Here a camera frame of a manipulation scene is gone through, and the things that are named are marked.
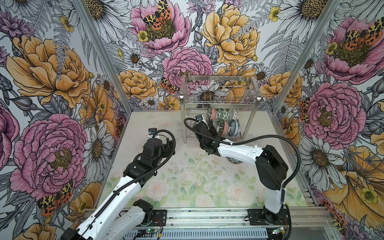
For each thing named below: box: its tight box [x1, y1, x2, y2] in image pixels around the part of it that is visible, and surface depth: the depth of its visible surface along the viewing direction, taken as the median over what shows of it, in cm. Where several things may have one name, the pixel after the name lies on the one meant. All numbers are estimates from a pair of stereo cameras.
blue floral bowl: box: [228, 119, 241, 137], surface depth 99 cm
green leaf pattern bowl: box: [216, 108, 228, 120], surface depth 107 cm
